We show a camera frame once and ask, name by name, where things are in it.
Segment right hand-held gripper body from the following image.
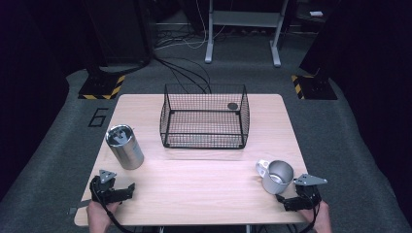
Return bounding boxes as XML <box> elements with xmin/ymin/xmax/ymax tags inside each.
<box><xmin>292</xmin><ymin>173</ymin><xmax>328</xmax><ymax>212</ymax></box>

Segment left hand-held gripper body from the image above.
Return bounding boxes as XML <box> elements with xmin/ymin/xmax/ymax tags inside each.
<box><xmin>89</xmin><ymin>169</ymin><xmax>124</xmax><ymax>205</ymax></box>

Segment silver metal mug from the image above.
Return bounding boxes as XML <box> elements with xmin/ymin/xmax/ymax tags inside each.
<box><xmin>255</xmin><ymin>158</ymin><xmax>295</xmax><ymax>195</ymax></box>

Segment steel tumbler with lid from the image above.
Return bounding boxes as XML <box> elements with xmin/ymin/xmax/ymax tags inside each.
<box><xmin>105</xmin><ymin>123</ymin><xmax>145</xmax><ymax>171</ymax></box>

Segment black wire basket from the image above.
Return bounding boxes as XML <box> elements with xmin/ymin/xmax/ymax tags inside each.
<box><xmin>159</xmin><ymin>83</ymin><xmax>251</xmax><ymax>150</ymax></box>

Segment person's left hand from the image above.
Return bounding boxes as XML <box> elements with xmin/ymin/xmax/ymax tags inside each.
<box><xmin>86</xmin><ymin>201</ymin><xmax>120</xmax><ymax>233</ymax></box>

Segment person's right hand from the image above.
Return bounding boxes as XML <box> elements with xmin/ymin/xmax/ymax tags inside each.
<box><xmin>303</xmin><ymin>200</ymin><xmax>333</xmax><ymax>233</ymax></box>

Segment grey tape strip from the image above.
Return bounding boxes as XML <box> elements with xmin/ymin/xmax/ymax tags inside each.
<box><xmin>68</xmin><ymin>199</ymin><xmax>93</xmax><ymax>216</ymax></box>

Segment hazard-striped black stand base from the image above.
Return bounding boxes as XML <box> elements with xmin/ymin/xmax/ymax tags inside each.
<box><xmin>78</xmin><ymin>74</ymin><xmax>126</xmax><ymax>101</ymax></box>
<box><xmin>291</xmin><ymin>74</ymin><xmax>338</xmax><ymax>101</ymax></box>

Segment dark curtain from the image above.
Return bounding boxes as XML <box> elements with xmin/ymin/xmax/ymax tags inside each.
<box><xmin>0</xmin><ymin>0</ymin><xmax>71</xmax><ymax>202</ymax></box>
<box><xmin>298</xmin><ymin>0</ymin><xmax>412</xmax><ymax>224</ymax></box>

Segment black stand column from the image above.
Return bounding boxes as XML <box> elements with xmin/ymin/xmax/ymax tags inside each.
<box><xmin>81</xmin><ymin>0</ymin><xmax>154</xmax><ymax>78</ymax></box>

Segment white metal stand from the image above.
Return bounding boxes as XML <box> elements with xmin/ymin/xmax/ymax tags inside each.
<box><xmin>204</xmin><ymin>0</ymin><xmax>290</xmax><ymax>68</ymax></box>

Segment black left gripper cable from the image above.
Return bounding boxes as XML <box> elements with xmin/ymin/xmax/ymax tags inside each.
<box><xmin>89</xmin><ymin>176</ymin><xmax>135</xmax><ymax>233</ymax></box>

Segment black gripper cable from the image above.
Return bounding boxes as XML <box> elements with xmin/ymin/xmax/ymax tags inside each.
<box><xmin>89</xmin><ymin>176</ymin><xmax>135</xmax><ymax>233</ymax></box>
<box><xmin>299</xmin><ymin>193</ymin><xmax>323</xmax><ymax>233</ymax></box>

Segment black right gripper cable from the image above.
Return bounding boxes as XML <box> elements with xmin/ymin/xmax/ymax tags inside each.
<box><xmin>299</xmin><ymin>193</ymin><xmax>323</xmax><ymax>233</ymax></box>

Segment black floor cables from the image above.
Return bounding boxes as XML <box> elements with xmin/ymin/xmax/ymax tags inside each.
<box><xmin>151</xmin><ymin>53</ymin><xmax>213</xmax><ymax>95</ymax></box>

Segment white floor cable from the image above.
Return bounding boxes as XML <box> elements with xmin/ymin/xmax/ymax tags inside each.
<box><xmin>154</xmin><ymin>0</ymin><xmax>227</xmax><ymax>51</ymax></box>

